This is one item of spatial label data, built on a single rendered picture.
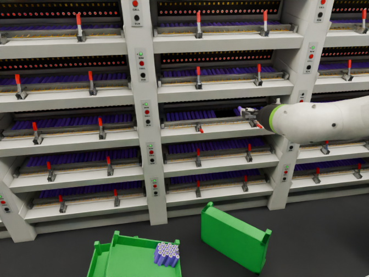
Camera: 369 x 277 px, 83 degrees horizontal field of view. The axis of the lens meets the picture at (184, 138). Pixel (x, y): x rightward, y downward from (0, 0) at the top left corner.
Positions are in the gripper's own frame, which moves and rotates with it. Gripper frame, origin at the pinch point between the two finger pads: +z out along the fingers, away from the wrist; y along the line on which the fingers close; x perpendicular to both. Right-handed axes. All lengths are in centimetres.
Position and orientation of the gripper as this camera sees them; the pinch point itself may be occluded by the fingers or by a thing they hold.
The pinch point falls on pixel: (247, 112)
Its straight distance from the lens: 93.0
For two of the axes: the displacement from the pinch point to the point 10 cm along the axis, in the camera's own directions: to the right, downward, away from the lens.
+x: 0.6, 9.7, 2.2
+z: -1.3, -2.1, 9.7
